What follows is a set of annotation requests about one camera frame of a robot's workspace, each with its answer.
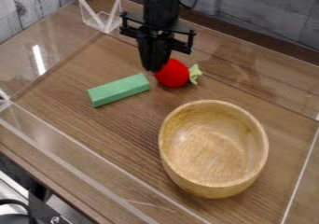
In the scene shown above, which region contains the red plush fruit green stem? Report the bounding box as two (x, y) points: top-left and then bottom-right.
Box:
(155, 59), (203, 88)

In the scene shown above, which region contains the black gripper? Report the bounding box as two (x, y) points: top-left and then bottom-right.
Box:
(121, 12), (197, 72)

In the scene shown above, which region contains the black cable bottom left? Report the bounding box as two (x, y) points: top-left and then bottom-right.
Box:
(0, 197), (34, 224)

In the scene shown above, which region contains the black bracket bottom left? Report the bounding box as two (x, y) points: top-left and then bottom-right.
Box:
(28, 193), (72, 224)

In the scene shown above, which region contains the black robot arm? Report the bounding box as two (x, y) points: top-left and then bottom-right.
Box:
(121, 0), (198, 73)

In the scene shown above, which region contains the light wooden bowl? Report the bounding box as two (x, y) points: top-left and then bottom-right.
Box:
(159, 100), (270, 199)

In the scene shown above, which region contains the clear acrylic tray enclosure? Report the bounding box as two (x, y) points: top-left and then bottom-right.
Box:
(0, 3), (319, 224)

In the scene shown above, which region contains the green rectangular block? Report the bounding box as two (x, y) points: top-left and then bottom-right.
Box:
(87, 73), (151, 107)

